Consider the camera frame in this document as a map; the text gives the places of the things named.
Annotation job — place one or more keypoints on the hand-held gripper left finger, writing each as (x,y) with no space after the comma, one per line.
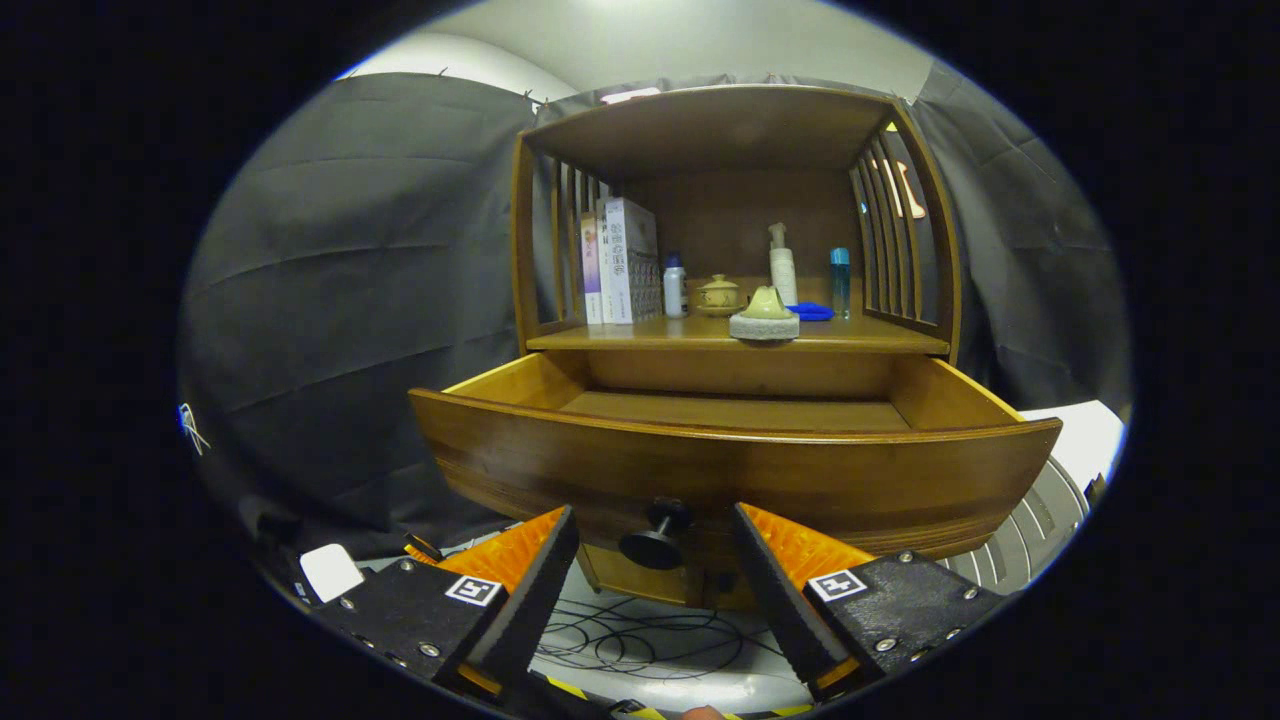
(530,600)

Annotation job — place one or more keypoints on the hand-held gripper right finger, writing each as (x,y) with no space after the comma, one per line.
(780,600)

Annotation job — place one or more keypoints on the brown wooden drawer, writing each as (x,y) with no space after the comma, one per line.
(800,480)

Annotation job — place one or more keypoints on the green scrub brush grey sponge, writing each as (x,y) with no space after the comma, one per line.
(765,318)

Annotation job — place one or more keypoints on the brown wooden countertop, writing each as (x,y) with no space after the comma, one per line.
(650,336)

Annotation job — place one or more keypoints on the brown wooden cabinet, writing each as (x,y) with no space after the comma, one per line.
(720,130)

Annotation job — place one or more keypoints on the yellow black hazard tape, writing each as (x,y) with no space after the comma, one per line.
(565,688)

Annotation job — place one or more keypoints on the small white flat object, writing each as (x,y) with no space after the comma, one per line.
(330,572)

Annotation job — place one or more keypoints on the blue folded cloth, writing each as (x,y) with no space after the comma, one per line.
(812,312)

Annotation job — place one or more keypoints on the yellow lidded ceramic teacup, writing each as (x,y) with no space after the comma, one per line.
(718,295)

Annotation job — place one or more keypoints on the clear blue bottle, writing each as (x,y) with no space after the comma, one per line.
(840,285)

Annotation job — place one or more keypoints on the white bottle blue cap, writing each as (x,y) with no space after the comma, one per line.
(675,295)

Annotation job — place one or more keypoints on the white pump bottle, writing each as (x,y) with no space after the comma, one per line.
(783,270)

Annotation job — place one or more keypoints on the thin pink book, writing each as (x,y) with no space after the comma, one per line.
(592,270)

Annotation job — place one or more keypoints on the thick white book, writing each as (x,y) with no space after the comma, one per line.
(630,260)

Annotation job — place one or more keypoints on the black backdrop cloth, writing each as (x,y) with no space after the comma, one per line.
(350,250)

